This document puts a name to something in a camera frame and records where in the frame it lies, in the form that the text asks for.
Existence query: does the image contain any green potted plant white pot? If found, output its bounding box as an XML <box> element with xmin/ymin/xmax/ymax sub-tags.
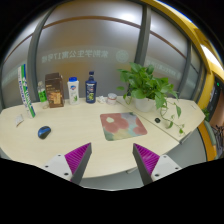
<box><xmin>117</xmin><ymin>62</ymin><xmax>185</xmax><ymax>134</ymax></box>

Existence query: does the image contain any white lotion bottle blue cap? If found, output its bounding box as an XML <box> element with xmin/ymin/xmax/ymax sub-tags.
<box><xmin>67</xmin><ymin>77</ymin><xmax>79</xmax><ymax>105</ymax></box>

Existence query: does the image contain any small white jar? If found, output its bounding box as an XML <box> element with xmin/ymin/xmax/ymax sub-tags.
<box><xmin>107</xmin><ymin>93</ymin><xmax>117</xmax><ymax>105</ymax></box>

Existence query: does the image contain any small white packet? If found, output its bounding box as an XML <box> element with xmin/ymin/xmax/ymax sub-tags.
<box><xmin>15</xmin><ymin>114</ymin><xmax>24</xmax><ymax>126</ymax></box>

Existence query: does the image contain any small black round object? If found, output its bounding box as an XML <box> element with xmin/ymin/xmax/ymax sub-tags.
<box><xmin>155</xmin><ymin>118</ymin><xmax>161</xmax><ymax>123</ymax></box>

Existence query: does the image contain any brown carton box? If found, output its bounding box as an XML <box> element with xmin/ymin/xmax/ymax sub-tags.
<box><xmin>45</xmin><ymin>73</ymin><xmax>64</xmax><ymax>108</ymax></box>

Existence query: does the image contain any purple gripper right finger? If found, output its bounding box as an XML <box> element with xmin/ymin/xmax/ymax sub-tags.
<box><xmin>132</xmin><ymin>143</ymin><xmax>183</xmax><ymax>186</ymax></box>

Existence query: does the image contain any floral mouse pad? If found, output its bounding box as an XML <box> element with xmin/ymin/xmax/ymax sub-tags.
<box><xmin>100</xmin><ymin>112</ymin><xmax>147</xmax><ymax>141</ymax></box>

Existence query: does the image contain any clear plastic bottle green label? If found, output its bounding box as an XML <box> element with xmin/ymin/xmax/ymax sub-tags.
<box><xmin>37</xmin><ymin>81</ymin><xmax>49</xmax><ymax>109</ymax></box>

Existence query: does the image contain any black and blue computer mouse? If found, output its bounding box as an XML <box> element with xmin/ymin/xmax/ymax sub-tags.
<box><xmin>38</xmin><ymin>126</ymin><xmax>51</xmax><ymax>139</ymax></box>

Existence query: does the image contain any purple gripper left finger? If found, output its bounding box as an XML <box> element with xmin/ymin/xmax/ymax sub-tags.
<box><xmin>41</xmin><ymin>142</ymin><xmax>93</xmax><ymax>186</ymax></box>

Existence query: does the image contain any green and white tall box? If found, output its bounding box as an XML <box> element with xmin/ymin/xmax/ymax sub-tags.
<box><xmin>18</xmin><ymin>65</ymin><xmax>36</xmax><ymax>118</ymax></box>

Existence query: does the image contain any crumpled white wrapper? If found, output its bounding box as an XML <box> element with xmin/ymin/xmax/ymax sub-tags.
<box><xmin>97</xmin><ymin>96</ymin><xmax>106</xmax><ymax>103</ymax></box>

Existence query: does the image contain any dark blue shampoo bottle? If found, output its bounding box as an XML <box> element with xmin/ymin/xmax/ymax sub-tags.
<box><xmin>85</xmin><ymin>71</ymin><xmax>97</xmax><ymax>103</ymax></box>

